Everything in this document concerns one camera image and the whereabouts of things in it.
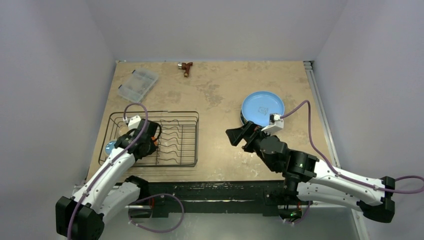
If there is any orange mug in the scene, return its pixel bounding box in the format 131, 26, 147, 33
149, 136, 158, 149

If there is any light blue plate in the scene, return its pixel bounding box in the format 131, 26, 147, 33
241, 91, 285, 127

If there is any blue butterfly mug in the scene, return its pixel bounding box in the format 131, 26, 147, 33
104, 140, 116, 156

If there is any white bowl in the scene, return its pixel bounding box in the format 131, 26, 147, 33
117, 123, 129, 137

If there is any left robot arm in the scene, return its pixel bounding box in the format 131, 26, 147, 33
55, 116, 162, 240

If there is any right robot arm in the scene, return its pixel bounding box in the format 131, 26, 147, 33
225, 121, 396, 223

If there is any yellow patterned plate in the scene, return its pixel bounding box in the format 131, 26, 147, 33
240, 111, 248, 125

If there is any clear plastic organizer box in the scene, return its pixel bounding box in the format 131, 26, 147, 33
117, 67, 159, 103

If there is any brown metal fitting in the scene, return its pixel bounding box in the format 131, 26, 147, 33
177, 62, 193, 78

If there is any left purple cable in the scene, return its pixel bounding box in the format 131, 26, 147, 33
66, 102, 150, 240

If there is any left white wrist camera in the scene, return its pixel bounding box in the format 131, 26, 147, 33
123, 115, 143, 130

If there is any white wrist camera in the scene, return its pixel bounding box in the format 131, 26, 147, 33
261, 113, 285, 135
123, 115, 143, 130

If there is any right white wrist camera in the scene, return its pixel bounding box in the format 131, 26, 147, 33
261, 113, 285, 135

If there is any black wire dish rack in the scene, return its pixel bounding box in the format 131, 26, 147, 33
97, 111, 199, 168

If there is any black base mount frame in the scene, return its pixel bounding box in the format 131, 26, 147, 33
134, 180, 308, 220

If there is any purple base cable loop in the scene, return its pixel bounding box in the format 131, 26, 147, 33
127, 193, 185, 234

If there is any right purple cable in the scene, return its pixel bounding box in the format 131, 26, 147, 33
279, 99, 424, 195

